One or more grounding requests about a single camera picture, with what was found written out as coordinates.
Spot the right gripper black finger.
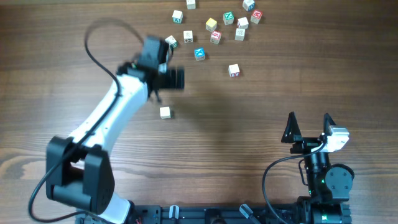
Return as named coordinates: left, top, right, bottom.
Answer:
left=323, top=113, right=336, bottom=136
left=281, top=111, right=302, bottom=143

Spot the red M dog block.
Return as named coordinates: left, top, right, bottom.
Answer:
left=159, top=106, right=172, bottom=119

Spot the blue X wooden block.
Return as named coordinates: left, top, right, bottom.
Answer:
left=194, top=47, right=205, bottom=61

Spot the red nine baseball block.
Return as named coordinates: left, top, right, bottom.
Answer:
left=210, top=30, right=221, bottom=44

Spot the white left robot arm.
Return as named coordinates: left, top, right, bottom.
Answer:
left=44, top=36, right=185, bottom=223

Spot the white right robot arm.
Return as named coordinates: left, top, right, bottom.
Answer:
left=281, top=112, right=354, bottom=223

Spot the green Z wooden block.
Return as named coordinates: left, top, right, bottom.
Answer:
left=165, top=35, right=178, bottom=49

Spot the green J soccer block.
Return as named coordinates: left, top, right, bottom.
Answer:
left=183, top=30, right=193, bottom=43

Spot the green V wooden block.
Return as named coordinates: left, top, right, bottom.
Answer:
left=172, top=10, right=183, bottom=24

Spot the yellow top wooden block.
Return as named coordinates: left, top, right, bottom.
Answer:
left=206, top=18, right=217, bottom=32

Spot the blue P wooden block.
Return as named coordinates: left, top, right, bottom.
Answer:
left=186, top=0, right=196, bottom=10

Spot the red Y wooden block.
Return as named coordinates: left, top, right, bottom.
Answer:
left=228, top=64, right=240, bottom=77

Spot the green N wooden block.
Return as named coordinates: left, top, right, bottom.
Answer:
left=223, top=11, right=234, bottom=25

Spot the blue letter flower block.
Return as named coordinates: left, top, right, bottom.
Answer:
left=235, top=28, right=246, bottom=41

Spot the red letter plain block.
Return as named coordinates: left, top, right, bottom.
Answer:
left=238, top=17, right=249, bottom=29

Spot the blue letter block far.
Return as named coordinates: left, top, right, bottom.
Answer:
left=243, top=0, right=255, bottom=12

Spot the red W wooden block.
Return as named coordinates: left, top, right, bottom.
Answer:
left=251, top=9, right=263, bottom=24

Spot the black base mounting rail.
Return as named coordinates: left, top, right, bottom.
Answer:
left=74, top=203, right=352, bottom=224

